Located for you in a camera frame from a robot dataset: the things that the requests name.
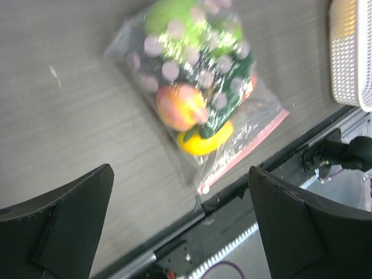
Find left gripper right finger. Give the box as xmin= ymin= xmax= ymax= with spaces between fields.
xmin=248 ymin=166 xmax=371 ymax=278

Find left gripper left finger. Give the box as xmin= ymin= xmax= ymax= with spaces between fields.
xmin=1 ymin=164 xmax=115 ymax=278

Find yellow toy lemon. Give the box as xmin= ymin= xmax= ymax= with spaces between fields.
xmin=177 ymin=121 xmax=234 ymax=156

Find red orange toy fruit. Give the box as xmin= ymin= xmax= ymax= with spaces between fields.
xmin=156 ymin=83 xmax=209 ymax=132

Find clear pink zip top bag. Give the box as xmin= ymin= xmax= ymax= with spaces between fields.
xmin=105 ymin=1 xmax=289 ymax=194

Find green toy cucumber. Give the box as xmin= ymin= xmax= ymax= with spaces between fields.
xmin=181 ymin=49 xmax=254 ymax=138

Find green toy cabbage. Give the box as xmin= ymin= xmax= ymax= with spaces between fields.
xmin=144 ymin=1 xmax=246 ymax=62

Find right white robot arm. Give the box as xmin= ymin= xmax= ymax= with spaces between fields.
xmin=302 ymin=128 xmax=371 ymax=172

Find white perforated basket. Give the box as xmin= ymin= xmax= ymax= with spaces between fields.
xmin=329 ymin=0 xmax=371 ymax=112

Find slotted cable duct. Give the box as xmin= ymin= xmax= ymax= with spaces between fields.
xmin=188 ymin=174 xmax=320 ymax=279

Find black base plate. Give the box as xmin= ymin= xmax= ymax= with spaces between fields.
xmin=97 ymin=107 xmax=371 ymax=278

